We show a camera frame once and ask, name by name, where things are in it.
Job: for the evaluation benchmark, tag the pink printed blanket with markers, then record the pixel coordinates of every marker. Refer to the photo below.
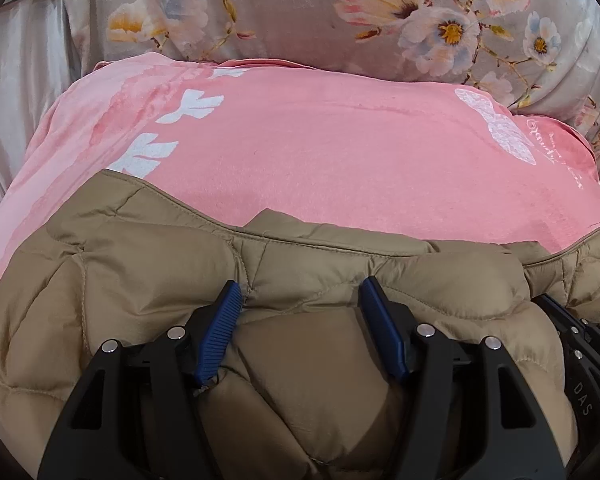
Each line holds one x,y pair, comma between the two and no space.
330,160

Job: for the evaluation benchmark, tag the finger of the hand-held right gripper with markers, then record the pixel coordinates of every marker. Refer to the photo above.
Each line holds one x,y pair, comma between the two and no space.
587,337

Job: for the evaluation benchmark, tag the grey floral bed sheet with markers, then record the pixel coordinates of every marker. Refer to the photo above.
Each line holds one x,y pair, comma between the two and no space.
280,10

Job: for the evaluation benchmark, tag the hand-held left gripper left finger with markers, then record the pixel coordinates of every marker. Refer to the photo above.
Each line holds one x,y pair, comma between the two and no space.
220,330

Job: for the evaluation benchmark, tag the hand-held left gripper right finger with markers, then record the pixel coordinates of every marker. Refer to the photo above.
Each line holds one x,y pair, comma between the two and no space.
382,330

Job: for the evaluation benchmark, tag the white satin curtain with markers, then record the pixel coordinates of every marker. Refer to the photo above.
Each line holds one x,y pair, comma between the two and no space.
25,85

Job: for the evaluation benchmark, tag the tan quilted jacket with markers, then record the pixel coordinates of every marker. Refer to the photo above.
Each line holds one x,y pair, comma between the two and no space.
130,270

